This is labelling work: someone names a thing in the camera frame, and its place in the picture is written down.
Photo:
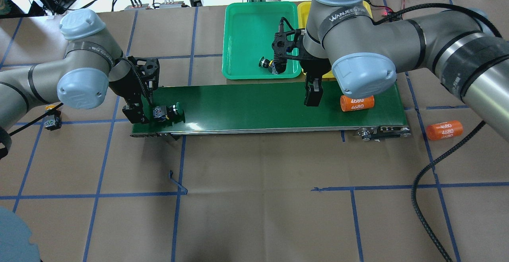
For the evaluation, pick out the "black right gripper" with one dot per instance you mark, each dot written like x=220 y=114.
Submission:
x=313 y=68

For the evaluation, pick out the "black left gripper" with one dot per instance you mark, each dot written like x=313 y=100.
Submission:
x=126 y=86

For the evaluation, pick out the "orange cylinder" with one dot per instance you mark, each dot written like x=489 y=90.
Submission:
x=348 y=104
x=444 y=130

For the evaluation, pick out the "green mushroom push button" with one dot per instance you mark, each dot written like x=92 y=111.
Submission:
x=167 y=112

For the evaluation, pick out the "green push button small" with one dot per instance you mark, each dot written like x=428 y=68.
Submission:
x=269 y=65

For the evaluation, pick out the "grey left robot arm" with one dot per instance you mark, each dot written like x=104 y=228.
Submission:
x=80 y=78

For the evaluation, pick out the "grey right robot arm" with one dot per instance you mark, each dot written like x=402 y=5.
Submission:
x=460 y=46

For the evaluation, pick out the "green conveyor belt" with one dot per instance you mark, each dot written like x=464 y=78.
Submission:
x=271 y=108

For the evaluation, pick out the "yellow push button upper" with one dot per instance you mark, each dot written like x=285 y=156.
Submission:
x=52 y=121

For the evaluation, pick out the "yellow plastic tray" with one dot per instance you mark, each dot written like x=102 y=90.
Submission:
x=312 y=14

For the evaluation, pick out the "green plastic tray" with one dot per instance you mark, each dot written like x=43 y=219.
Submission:
x=249 y=30

